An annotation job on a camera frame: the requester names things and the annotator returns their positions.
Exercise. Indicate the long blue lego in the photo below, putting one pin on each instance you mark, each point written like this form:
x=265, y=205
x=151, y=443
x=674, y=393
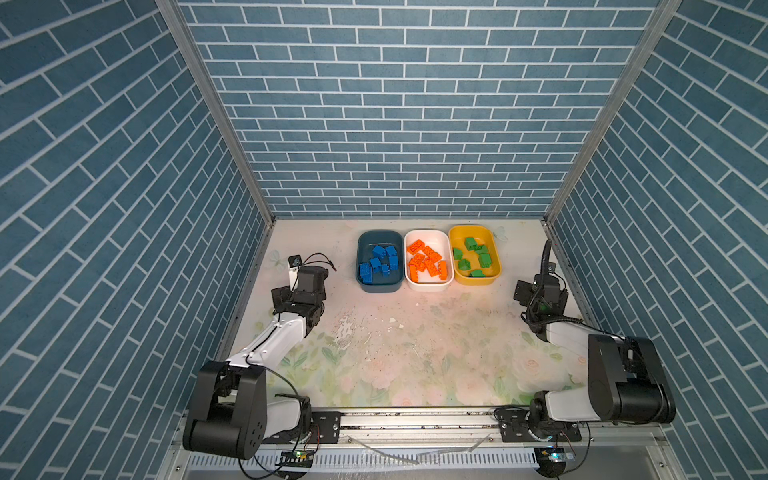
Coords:
x=365, y=271

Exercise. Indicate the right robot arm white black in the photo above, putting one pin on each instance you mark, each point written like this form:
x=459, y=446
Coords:
x=625, y=379

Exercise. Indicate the white plastic bin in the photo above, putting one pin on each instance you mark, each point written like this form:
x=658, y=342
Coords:
x=439, y=241

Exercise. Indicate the blue lego with hole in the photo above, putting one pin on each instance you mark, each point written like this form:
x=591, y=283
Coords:
x=379, y=251

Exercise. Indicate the orange lego horizontal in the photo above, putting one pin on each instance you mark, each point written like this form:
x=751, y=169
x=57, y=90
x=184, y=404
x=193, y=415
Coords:
x=415, y=247

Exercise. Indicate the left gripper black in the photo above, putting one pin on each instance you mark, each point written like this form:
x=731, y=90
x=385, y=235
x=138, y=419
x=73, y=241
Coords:
x=281, y=298

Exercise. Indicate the aluminium front rail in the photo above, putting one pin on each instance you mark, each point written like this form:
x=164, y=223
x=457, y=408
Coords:
x=432, y=427

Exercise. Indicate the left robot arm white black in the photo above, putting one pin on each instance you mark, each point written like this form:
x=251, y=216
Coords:
x=229, y=412

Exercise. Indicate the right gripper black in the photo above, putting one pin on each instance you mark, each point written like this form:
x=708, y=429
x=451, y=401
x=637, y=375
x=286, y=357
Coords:
x=523, y=291

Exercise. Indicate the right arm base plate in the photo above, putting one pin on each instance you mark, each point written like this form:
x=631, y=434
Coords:
x=519, y=425

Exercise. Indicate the dark teal plastic bin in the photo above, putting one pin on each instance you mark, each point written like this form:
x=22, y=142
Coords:
x=384, y=238

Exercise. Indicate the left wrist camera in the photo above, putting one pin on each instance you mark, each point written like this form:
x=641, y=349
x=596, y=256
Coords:
x=295, y=262

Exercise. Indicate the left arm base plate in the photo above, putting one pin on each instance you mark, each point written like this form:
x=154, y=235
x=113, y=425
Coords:
x=320, y=427

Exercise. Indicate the yellow plastic bin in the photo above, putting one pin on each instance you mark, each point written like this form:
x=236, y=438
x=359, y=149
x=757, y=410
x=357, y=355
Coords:
x=483, y=236

